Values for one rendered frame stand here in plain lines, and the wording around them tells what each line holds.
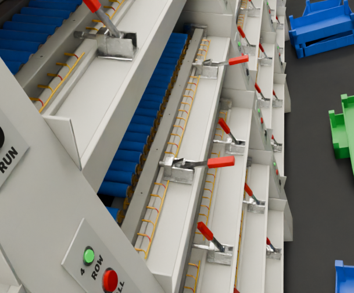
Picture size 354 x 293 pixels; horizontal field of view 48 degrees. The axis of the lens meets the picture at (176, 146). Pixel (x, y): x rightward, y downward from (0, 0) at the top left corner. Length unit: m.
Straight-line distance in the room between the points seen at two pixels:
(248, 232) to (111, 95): 0.63
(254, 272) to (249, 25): 0.81
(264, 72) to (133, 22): 1.01
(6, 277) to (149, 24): 0.36
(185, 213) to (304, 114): 1.37
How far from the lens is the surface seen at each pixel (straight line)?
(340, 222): 1.39
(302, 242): 1.36
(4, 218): 0.25
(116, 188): 0.52
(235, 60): 0.73
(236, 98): 0.97
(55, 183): 0.29
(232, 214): 0.74
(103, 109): 0.37
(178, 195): 0.53
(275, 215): 1.23
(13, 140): 0.26
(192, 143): 0.60
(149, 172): 0.52
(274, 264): 1.13
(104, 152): 0.36
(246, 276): 0.89
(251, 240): 0.94
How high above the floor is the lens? 1.09
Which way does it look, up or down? 35 degrees down
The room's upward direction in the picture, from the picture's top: 26 degrees counter-clockwise
